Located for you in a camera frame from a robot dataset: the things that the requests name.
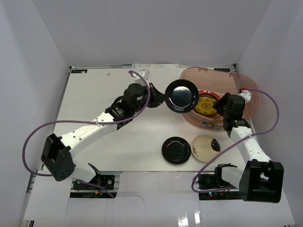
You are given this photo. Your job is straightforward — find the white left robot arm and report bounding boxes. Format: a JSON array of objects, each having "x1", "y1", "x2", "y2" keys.
[{"x1": 41, "y1": 83, "x2": 167, "y2": 189}]

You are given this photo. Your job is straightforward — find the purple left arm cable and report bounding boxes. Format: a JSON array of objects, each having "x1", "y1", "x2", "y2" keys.
[{"x1": 22, "y1": 70, "x2": 152, "y2": 177}]

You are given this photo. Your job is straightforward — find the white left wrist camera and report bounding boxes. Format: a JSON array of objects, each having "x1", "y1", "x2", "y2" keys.
[{"x1": 128, "y1": 69, "x2": 150, "y2": 80}]

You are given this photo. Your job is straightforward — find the cream plate with black accent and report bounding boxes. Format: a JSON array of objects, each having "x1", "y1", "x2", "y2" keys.
[{"x1": 190, "y1": 134, "x2": 221, "y2": 163}]

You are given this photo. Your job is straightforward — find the glossy black plate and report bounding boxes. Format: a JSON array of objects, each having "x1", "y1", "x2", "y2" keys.
[
  {"x1": 165, "y1": 79, "x2": 199, "y2": 114},
  {"x1": 161, "y1": 137, "x2": 191, "y2": 165}
]

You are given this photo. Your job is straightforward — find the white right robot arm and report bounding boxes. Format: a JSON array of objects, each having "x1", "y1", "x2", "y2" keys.
[{"x1": 213, "y1": 91, "x2": 284, "y2": 203}]

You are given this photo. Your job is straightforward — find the red and teal floral plate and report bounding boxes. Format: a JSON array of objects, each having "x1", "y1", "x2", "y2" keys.
[{"x1": 199, "y1": 90, "x2": 221, "y2": 100}]

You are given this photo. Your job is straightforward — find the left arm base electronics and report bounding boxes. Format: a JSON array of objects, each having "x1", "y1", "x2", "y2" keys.
[{"x1": 70, "y1": 163, "x2": 117, "y2": 199}]

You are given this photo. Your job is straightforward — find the translucent pink plastic bin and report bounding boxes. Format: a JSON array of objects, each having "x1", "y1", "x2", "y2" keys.
[{"x1": 180, "y1": 67, "x2": 257, "y2": 131}]

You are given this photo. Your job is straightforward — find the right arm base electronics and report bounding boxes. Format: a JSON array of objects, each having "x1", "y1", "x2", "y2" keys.
[{"x1": 197, "y1": 164, "x2": 243, "y2": 201}]

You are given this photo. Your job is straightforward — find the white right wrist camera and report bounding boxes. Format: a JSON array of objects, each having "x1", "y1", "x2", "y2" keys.
[{"x1": 238, "y1": 87, "x2": 252, "y2": 103}]

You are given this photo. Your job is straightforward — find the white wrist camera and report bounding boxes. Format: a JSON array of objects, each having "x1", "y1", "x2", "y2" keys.
[
  {"x1": 238, "y1": 87, "x2": 252, "y2": 103},
  {"x1": 128, "y1": 69, "x2": 150, "y2": 80}
]

